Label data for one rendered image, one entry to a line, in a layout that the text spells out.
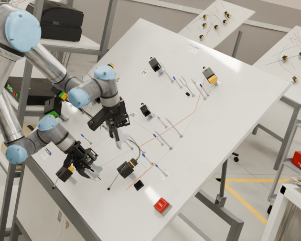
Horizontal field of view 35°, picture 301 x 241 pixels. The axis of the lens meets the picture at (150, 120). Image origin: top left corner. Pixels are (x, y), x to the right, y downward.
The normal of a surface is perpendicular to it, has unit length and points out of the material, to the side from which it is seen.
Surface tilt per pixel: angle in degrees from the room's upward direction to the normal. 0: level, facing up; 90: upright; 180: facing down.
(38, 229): 90
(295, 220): 90
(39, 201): 90
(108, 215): 53
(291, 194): 90
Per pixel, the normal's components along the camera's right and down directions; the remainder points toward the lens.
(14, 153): -0.24, 0.25
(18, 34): 0.72, 0.26
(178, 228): 0.24, -0.92
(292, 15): 0.41, 0.38
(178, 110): -0.50, -0.56
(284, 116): -0.87, -0.06
